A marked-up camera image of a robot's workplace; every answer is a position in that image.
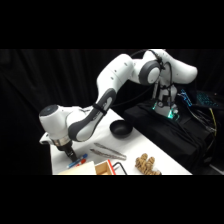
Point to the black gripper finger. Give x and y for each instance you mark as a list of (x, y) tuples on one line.
[(74, 155), (68, 156)]

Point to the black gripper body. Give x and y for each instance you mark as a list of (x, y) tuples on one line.
[(64, 145)]

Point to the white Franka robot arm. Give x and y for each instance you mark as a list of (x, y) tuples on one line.
[(110, 83)]

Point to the red pen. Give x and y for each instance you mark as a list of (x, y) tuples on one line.
[(81, 163)]

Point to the light wooden box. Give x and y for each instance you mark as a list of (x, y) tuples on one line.
[(90, 169)]

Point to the metal tongs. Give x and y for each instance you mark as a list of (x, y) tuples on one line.
[(108, 152)]

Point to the black bowl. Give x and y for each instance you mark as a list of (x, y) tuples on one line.
[(121, 128)]

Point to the black curtain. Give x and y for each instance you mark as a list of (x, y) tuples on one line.
[(40, 83)]

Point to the black draped robot stand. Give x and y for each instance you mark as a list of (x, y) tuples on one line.
[(166, 133)]

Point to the white vertical pole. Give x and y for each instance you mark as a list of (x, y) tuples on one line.
[(155, 90)]

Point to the keyboard with cyan lights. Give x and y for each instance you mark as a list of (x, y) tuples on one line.
[(206, 99)]

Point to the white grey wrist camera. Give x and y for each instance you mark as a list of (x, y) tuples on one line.
[(44, 139)]

